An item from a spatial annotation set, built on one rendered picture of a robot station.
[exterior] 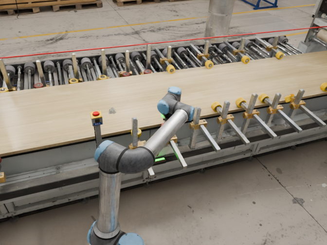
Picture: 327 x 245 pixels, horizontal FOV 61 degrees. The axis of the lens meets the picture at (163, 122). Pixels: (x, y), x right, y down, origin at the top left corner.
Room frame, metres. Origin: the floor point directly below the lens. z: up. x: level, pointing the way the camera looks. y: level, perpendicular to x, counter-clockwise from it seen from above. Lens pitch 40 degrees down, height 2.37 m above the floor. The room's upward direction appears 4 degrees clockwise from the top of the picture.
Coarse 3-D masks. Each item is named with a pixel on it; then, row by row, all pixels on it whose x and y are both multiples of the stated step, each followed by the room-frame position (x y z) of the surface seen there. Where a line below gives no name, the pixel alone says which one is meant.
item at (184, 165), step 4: (172, 140) 1.60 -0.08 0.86; (172, 144) 1.55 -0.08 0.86; (172, 148) 1.53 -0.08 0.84; (176, 148) 1.52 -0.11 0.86; (176, 152) 1.47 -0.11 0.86; (176, 156) 1.46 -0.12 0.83; (180, 156) 1.44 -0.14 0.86; (180, 160) 1.39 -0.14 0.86; (184, 164) 1.36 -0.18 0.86; (184, 168) 1.34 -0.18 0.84
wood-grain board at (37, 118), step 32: (224, 64) 2.88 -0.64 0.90; (256, 64) 2.94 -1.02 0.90; (288, 64) 3.00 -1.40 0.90; (320, 64) 3.06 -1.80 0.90; (0, 96) 1.96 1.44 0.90; (32, 96) 1.99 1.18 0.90; (64, 96) 2.03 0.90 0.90; (96, 96) 2.07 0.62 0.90; (128, 96) 2.10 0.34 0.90; (160, 96) 2.14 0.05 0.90; (192, 96) 2.18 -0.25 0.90; (224, 96) 2.22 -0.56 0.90; (0, 128) 1.55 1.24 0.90; (32, 128) 1.58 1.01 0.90; (64, 128) 1.60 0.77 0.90; (128, 128) 1.66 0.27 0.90
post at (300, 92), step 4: (300, 92) 2.08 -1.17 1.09; (296, 96) 2.10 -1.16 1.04; (300, 96) 2.07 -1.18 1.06; (296, 100) 2.08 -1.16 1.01; (300, 100) 2.08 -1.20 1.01; (296, 104) 2.07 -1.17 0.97; (292, 112) 2.07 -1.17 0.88; (288, 116) 2.09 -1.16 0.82; (292, 116) 2.08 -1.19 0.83; (288, 124) 2.08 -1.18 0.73
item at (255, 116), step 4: (244, 104) 2.03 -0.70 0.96; (244, 108) 2.00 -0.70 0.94; (256, 116) 1.87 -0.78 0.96; (256, 120) 1.83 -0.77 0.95; (260, 120) 1.82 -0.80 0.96; (260, 124) 1.78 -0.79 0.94; (264, 124) 1.76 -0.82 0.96; (264, 128) 1.73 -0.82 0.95; (268, 128) 1.72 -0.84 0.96; (268, 132) 1.69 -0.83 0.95; (272, 132) 1.67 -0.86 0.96; (272, 136) 1.64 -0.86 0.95; (276, 136) 1.63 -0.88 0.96
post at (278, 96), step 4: (276, 96) 1.99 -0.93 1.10; (280, 96) 1.98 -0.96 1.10; (276, 100) 1.97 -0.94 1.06; (272, 104) 2.00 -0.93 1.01; (276, 104) 1.98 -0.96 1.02; (272, 108) 1.98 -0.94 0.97; (268, 116) 1.99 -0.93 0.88; (272, 116) 1.99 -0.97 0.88; (268, 120) 1.98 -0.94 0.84; (268, 124) 1.98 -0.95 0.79
